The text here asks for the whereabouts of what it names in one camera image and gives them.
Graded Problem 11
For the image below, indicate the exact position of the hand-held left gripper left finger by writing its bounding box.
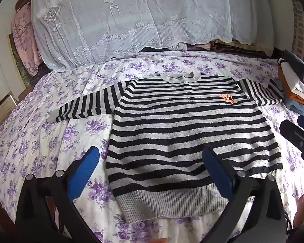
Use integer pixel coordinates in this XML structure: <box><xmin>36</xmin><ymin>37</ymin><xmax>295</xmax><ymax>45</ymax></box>
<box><xmin>15</xmin><ymin>145</ymin><xmax>102</xmax><ymax>243</ymax></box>

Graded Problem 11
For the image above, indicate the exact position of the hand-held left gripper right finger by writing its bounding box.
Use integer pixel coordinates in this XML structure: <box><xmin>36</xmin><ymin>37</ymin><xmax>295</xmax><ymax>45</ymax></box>
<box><xmin>202</xmin><ymin>147</ymin><xmax>287</xmax><ymax>243</ymax></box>

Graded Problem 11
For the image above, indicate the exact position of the black and grey striped sweater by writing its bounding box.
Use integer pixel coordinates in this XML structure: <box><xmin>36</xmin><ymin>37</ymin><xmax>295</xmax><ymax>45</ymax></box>
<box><xmin>47</xmin><ymin>72</ymin><xmax>285</xmax><ymax>224</ymax></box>

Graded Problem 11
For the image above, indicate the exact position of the folded blue fleece garment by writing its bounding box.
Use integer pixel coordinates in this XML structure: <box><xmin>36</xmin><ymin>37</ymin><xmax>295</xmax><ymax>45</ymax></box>
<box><xmin>285</xmin><ymin>97</ymin><xmax>304</xmax><ymax>118</ymax></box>

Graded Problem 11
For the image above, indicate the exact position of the folded orange garment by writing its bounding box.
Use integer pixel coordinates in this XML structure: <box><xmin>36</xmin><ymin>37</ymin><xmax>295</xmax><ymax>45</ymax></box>
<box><xmin>278</xmin><ymin>69</ymin><xmax>304</xmax><ymax>107</ymax></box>

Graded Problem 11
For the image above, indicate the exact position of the folded navy garment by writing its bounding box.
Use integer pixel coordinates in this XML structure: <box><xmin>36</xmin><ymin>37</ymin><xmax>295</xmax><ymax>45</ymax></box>
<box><xmin>277</xmin><ymin>50</ymin><xmax>304</xmax><ymax>83</ymax></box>

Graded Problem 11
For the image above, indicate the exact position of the purple floral bedsheet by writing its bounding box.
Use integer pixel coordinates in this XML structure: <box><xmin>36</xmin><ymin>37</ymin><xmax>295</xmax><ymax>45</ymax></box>
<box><xmin>0</xmin><ymin>51</ymin><xmax>304</xmax><ymax>243</ymax></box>

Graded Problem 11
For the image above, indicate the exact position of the brown brick-pattern curtain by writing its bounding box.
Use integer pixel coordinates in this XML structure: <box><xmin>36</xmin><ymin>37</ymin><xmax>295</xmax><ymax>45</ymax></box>
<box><xmin>290</xmin><ymin>0</ymin><xmax>304</xmax><ymax>64</ymax></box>

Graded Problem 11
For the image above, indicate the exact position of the pink floral cloth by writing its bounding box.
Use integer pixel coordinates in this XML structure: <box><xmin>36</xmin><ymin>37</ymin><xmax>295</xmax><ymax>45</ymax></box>
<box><xmin>11</xmin><ymin>1</ymin><xmax>42</xmax><ymax>78</ymax></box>

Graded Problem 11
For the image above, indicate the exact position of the white lace cloth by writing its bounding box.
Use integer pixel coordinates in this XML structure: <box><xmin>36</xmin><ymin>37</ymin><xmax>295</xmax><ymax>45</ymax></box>
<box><xmin>30</xmin><ymin>0</ymin><xmax>276</xmax><ymax>72</ymax></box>

